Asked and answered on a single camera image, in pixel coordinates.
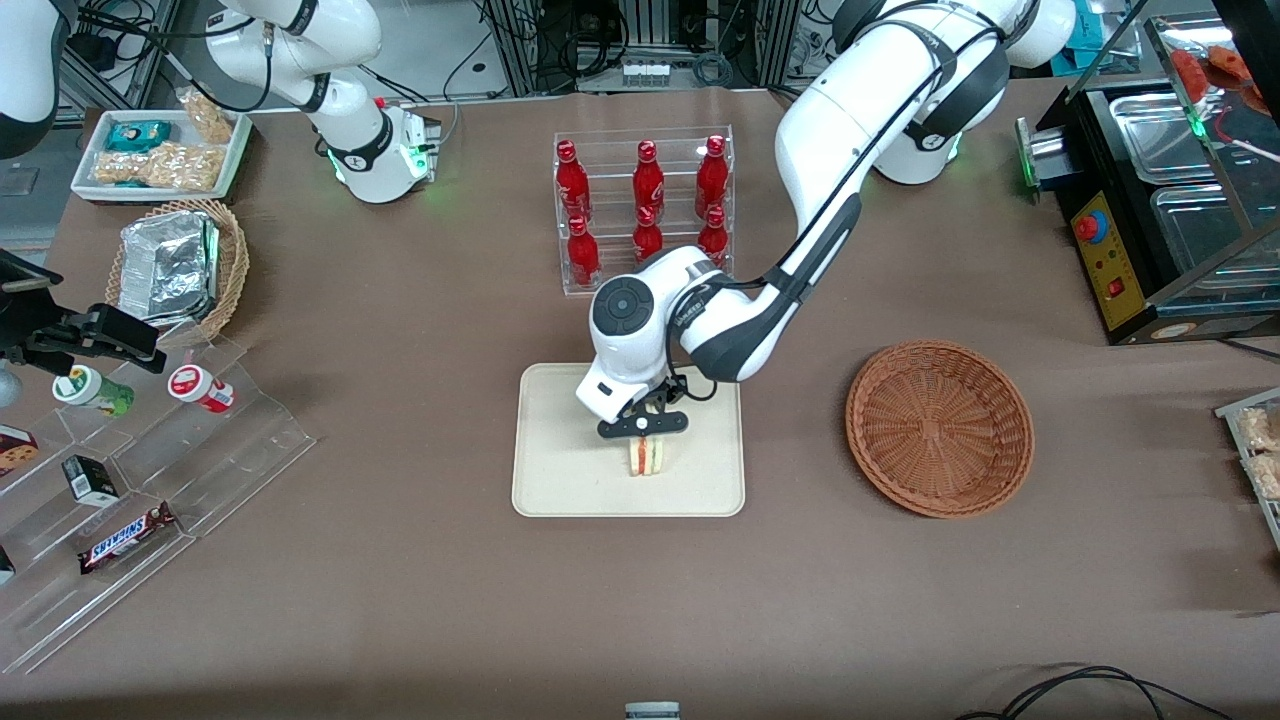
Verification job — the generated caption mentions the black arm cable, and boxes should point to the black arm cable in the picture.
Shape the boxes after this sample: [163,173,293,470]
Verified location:
[74,0,333,114]
[664,20,1013,403]

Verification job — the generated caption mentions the orange fried food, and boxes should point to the orange fried food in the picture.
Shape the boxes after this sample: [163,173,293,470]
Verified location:
[1170,44,1253,101]

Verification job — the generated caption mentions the black food warmer appliance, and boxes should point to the black food warmer appliance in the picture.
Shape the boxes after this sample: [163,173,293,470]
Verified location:
[1014,15,1280,347]

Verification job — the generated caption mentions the red cola bottle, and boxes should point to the red cola bottle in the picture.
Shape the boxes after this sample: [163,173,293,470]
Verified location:
[566,214,602,292]
[694,134,730,219]
[631,139,667,223]
[555,139,592,223]
[632,204,665,264]
[696,204,730,269]

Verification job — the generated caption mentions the white wire snack rack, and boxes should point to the white wire snack rack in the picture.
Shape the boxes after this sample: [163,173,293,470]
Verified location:
[1214,387,1280,553]

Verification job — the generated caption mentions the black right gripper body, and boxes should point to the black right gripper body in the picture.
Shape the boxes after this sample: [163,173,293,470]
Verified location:
[0,290,96,369]

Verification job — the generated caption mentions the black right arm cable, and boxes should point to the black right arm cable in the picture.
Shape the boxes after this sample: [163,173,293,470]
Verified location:
[74,0,333,114]

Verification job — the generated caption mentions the small clear nut packet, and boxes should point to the small clear nut packet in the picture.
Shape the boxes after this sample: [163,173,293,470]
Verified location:
[177,87,237,147]

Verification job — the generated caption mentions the cookie box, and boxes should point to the cookie box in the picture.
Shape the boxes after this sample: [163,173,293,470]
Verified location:
[0,423,42,480]

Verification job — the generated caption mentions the white rectangular snack tray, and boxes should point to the white rectangular snack tray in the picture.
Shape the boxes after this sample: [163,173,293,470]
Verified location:
[69,107,254,207]

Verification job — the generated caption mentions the clear acrylic bottle rack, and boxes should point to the clear acrylic bottle rack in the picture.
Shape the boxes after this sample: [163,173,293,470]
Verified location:
[552,125,735,297]

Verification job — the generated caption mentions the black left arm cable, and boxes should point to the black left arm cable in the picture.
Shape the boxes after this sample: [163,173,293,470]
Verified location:
[664,20,1013,403]

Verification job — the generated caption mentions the clear bagged snacks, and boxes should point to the clear bagged snacks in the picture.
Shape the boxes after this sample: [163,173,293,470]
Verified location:
[1236,404,1280,503]

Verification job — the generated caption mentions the teal snack packet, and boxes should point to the teal snack packet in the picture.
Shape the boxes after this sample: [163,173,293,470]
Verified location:
[104,119,174,154]

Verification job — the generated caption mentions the small black carton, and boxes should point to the small black carton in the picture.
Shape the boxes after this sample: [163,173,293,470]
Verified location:
[61,454,122,507]

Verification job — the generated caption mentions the large clear nut packet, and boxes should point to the large clear nut packet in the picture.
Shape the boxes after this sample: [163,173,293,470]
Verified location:
[92,141,224,194]

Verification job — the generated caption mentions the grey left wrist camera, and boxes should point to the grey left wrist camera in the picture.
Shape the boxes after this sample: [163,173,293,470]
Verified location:
[596,409,691,441]

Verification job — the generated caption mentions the triangular sandwich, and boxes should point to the triangular sandwich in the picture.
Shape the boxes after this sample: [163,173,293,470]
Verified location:
[626,436,670,480]

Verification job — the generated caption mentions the light oval wicker basket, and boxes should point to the light oval wicker basket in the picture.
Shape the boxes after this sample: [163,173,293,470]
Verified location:
[104,197,251,347]

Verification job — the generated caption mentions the cream rectangular tray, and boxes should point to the cream rectangular tray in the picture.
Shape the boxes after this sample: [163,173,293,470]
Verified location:
[511,361,747,519]

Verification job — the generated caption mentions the black floor cable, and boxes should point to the black floor cable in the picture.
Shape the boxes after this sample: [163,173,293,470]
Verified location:
[953,664,1237,720]

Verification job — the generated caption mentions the clear lidded food pan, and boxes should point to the clear lidded food pan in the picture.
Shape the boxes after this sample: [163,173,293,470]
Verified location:
[1149,184,1280,293]

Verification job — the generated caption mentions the brown round wicker basket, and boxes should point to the brown round wicker basket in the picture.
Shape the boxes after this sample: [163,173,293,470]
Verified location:
[845,340,1036,520]

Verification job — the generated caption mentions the clear acrylic stepped display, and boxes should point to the clear acrylic stepped display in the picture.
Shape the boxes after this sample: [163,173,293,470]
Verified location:
[0,333,319,677]

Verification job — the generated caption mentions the silver foil wrapped package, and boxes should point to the silver foil wrapped package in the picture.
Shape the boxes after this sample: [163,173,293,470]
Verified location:
[117,209,222,327]

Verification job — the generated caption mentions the steel food pan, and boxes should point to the steel food pan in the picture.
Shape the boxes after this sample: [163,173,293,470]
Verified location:
[1107,91,1227,187]

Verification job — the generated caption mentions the Snickers chocolate bar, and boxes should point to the Snickers chocolate bar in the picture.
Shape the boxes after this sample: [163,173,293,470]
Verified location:
[77,501,180,577]

